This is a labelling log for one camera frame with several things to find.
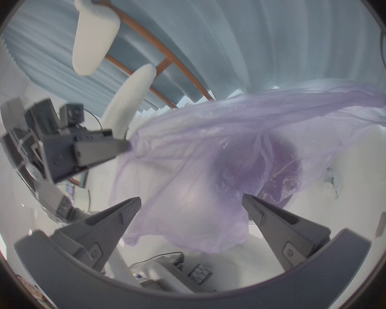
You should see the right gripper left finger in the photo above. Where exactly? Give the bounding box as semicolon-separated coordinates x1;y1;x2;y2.
53;197;141;271

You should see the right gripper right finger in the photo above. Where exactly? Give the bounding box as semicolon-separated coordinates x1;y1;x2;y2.
243;194;331;272

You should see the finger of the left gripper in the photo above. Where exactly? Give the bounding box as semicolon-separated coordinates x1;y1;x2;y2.
72;129;114;142
74;139;131;167

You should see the white paper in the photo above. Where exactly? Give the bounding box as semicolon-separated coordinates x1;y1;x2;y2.
322;169;341;199

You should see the purple plastic bag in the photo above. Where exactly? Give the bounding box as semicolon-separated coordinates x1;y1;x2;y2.
109;79;386;253

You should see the white cushioned wooden chair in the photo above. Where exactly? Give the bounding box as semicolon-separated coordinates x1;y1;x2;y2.
66;0;217;187

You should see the pale blue curtain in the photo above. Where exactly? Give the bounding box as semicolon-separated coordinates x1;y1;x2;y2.
2;0;383;115

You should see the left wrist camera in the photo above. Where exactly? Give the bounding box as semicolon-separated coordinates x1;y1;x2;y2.
59;103;85;131

